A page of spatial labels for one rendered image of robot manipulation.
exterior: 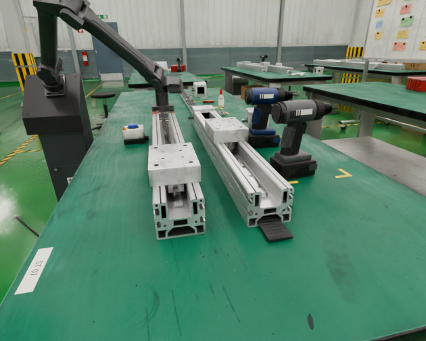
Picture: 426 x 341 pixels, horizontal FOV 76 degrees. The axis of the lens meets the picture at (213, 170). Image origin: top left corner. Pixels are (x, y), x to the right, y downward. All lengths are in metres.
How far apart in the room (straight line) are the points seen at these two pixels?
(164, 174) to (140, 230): 0.13
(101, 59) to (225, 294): 12.08
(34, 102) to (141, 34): 10.88
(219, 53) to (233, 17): 1.47
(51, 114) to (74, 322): 1.12
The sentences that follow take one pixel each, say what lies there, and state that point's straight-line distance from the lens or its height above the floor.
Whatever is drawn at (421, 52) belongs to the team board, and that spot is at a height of 1.06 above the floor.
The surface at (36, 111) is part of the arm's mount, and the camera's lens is 1.50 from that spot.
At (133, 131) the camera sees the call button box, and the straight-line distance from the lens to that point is 1.14.
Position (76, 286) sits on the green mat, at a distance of 0.53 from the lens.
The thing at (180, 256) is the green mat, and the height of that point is 0.78.
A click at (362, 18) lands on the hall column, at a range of 9.15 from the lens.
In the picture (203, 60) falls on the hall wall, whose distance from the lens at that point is 12.49.
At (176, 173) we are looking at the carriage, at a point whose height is 0.89.
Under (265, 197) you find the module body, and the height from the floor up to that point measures 0.82.
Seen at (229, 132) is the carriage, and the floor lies 0.90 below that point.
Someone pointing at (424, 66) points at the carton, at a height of 0.83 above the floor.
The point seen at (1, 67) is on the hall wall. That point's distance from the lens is 13.37.
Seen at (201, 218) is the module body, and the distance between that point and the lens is 0.58.
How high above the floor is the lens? 1.13
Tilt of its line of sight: 24 degrees down
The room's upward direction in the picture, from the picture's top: 1 degrees counter-clockwise
